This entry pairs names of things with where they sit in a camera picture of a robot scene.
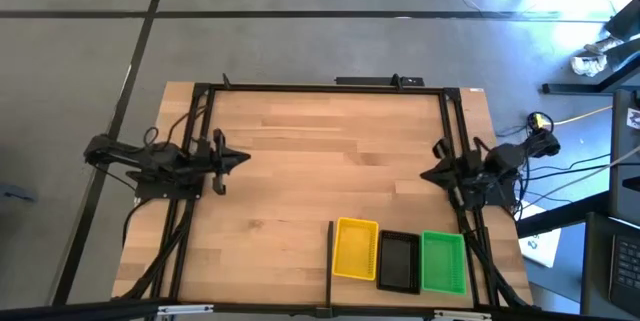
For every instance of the grey computer case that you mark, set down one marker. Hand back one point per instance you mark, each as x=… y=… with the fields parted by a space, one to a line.
x=625 y=176

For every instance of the white paper sheet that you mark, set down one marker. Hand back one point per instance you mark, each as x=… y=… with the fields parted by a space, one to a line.
x=540 y=248

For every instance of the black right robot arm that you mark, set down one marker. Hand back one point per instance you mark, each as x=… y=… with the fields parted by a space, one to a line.
x=505 y=161

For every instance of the black metal table frame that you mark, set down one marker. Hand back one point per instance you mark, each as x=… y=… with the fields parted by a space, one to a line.
x=350 y=89

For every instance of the black laptop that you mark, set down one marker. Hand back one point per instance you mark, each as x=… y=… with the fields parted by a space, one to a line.
x=625 y=261

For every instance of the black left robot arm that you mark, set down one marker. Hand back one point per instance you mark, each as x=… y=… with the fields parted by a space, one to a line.
x=150 y=158

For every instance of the person's leg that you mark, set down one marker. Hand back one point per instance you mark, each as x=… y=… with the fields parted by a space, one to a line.
x=625 y=53
x=625 y=23

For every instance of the yellow plastic basket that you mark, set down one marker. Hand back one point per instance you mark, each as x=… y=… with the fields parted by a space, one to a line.
x=356 y=248

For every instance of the green plastic basket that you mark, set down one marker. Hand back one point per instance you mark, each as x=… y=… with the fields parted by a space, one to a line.
x=444 y=262

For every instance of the dark grey floor object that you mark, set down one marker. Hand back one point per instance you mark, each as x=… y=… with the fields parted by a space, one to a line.
x=17 y=193

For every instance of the small black frame clamp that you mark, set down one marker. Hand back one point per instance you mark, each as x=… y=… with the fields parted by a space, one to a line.
x=226 y=81

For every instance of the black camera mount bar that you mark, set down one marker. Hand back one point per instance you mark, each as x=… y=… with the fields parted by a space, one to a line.
x=370 y=81

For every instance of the yellow power strip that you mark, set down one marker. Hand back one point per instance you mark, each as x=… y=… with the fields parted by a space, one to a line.
x=537 y=121

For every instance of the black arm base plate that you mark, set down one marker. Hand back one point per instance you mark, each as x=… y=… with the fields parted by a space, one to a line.
x=500 y=201
x=165 y=191

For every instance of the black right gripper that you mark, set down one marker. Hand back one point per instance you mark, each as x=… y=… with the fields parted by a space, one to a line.
x=462 y=173

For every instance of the black desk foot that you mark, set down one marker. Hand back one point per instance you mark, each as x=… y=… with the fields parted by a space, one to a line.
x=575 y=89

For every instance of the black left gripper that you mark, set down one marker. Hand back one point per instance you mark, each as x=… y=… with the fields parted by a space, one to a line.
x=217 y=160

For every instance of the black plastic basket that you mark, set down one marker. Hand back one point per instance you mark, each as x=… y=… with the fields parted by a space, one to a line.
x=398 y=263

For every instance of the silver aluminium bracket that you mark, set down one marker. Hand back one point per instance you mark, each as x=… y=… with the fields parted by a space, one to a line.
x=462 y=315
x=185 y=310

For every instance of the black desk leg bar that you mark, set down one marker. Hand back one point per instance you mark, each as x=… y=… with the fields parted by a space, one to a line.
x=560 y=216

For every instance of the person's white shoe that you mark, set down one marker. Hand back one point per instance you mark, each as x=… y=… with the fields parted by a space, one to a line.
x=589 y=66
x=600 y=47

